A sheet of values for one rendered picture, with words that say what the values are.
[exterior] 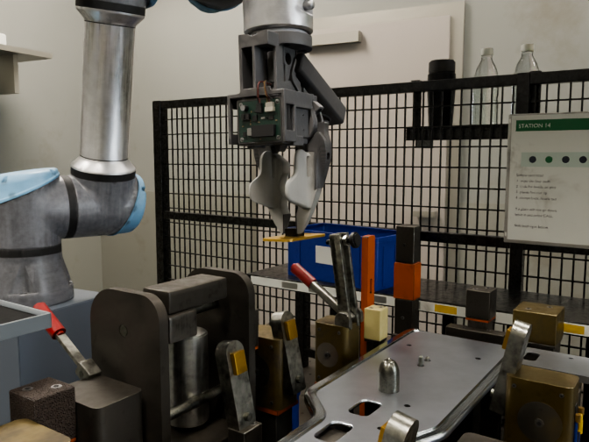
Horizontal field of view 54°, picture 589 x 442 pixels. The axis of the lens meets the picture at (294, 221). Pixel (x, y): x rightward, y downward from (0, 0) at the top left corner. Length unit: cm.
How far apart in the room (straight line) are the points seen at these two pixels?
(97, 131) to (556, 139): 100
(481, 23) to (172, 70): 208
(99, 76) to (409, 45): 253
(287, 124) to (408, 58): 284
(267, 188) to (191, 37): 358
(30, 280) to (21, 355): 13
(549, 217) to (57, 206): 107
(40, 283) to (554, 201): 111
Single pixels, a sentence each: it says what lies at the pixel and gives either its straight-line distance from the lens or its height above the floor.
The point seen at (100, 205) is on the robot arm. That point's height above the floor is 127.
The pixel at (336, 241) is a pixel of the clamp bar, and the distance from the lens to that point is 105.
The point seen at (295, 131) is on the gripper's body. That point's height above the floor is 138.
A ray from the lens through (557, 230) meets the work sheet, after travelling 149.
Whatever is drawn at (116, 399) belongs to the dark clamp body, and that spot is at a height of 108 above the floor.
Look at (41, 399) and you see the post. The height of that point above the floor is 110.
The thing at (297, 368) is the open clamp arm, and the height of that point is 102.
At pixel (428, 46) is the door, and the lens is 340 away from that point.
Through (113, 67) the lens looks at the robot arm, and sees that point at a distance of 108.
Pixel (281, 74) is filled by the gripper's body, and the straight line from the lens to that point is 62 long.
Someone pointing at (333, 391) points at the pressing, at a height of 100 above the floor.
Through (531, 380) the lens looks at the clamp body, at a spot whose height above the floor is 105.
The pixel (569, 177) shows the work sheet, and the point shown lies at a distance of 148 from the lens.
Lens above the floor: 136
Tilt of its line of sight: 6 degrees down
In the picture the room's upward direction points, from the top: straight up
